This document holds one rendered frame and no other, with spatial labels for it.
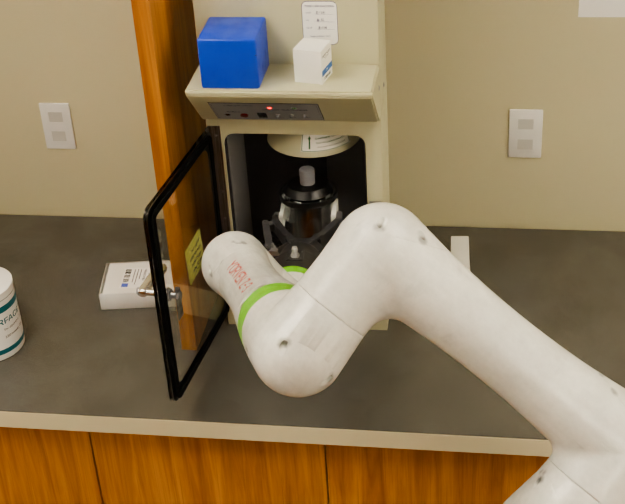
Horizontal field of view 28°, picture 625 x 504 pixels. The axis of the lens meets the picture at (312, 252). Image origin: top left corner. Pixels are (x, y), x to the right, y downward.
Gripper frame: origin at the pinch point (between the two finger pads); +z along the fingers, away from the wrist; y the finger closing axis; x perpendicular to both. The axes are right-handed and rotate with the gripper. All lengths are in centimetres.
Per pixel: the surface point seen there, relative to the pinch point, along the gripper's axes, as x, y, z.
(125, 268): 22.6, 41.8, 15.3
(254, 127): -17.5, 9.0, 0.2
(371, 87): -30.0, -13.2, -10.6
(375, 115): -22.7, -13.4, -6.3
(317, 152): -11.7, -2.1, 1.4
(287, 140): -13.3, 3.6, 3.1
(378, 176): -7.9, -13.2, -0.9
